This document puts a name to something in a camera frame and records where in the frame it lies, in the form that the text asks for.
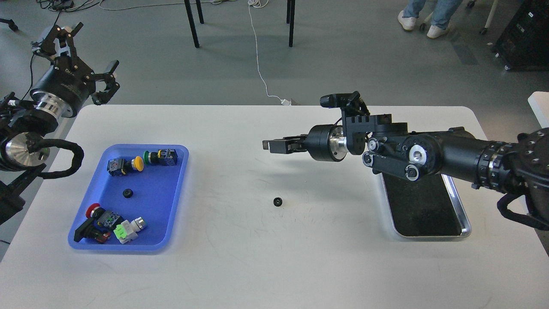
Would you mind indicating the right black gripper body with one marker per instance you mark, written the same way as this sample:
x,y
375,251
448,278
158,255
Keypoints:
x,y
326,142

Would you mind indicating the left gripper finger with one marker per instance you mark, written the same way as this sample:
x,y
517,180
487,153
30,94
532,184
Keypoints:
x,y
57,45
111,85

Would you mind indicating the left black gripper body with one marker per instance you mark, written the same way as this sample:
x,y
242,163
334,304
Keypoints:
x,y
71,87

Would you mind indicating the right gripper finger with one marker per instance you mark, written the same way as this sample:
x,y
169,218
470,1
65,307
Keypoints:
x,y
285,145
299,138

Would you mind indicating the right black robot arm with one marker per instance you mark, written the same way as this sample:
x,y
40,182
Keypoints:
x,y
519,170

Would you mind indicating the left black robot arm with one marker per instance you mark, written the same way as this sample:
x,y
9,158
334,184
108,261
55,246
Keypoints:
x,y
24,148

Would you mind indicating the blue plastic tray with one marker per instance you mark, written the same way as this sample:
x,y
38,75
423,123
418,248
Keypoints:
x,y
156,195

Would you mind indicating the black table leg left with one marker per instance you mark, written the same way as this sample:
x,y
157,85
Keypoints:
x,y
191,21

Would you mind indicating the black table leg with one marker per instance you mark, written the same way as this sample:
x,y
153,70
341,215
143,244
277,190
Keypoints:
x,y
290,16
191,21

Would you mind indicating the red mushroom push button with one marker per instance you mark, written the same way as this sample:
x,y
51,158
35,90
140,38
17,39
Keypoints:
x,y
103,217

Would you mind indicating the steel metal tray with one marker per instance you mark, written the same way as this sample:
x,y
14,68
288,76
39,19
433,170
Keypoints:
x,y
428,209

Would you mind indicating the black table leg right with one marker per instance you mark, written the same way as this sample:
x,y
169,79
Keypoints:
x,y
290,16

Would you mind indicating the black equipment case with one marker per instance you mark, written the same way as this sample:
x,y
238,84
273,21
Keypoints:
x,y
524,43

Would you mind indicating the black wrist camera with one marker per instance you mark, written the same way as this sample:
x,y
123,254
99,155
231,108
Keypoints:
x,y
345,100

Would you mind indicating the yellow push button switch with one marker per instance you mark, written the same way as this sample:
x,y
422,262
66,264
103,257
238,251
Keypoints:
x,y
120,166

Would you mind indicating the green push button switch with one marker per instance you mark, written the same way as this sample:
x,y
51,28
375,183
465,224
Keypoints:
x,y
163,157

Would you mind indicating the black switch block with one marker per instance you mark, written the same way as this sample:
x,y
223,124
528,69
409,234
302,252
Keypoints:
x,y
88,230

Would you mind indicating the white green selector switch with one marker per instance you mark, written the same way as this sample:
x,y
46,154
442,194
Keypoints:
x,y
128,230

